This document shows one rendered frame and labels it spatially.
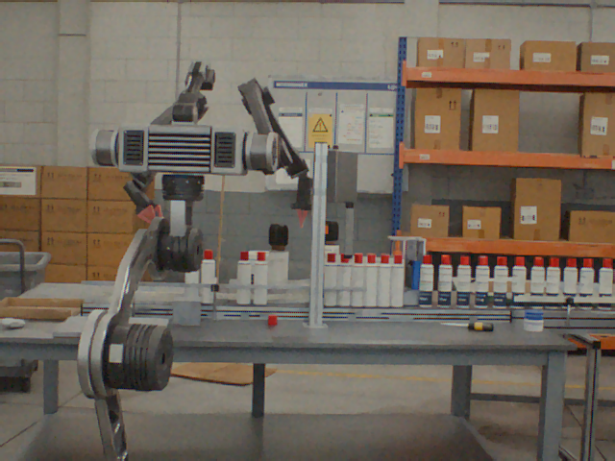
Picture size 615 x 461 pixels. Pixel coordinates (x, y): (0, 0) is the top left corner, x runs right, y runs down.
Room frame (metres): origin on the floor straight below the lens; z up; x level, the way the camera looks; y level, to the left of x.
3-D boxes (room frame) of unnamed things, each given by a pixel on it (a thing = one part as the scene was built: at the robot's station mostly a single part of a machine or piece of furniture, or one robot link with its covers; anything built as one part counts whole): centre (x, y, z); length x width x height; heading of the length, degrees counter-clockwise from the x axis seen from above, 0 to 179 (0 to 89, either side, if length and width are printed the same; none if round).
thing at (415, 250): (3.35, -0.36, 1.01); 0.14 x 0.13 x 0.26; 96
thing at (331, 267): (3.23, -0.06, 0.98); 0.05 x 0.05 x 0.20
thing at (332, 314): (3.22, 0.05, 0.85); 1.65 x 0.11 x 0.05; 96
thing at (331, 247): (3.83, -0.06, 1.04); 0.09 x 0.09 x 0.29
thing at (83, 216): (6.75, 1.93, 0.70); 1.20 x 0.82 x 1.39; 90
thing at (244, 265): (3.20, 0.27, 0.98); 0.05 x 0.05 x 0.20
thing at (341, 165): (3.14, -0.06, 1.38); 0.17 x 0.10 x 0.19; 151
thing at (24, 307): (3.12, 1.04, 0.85); 0.30 x 0.26 x 0.04; 96
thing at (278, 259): (3.49, 0.16, 1.03); 0.09 x 0.09 x 0.30
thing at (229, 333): (3.40, 0.20, 0.82); 2.10 x 1.31 x 0.02; 96
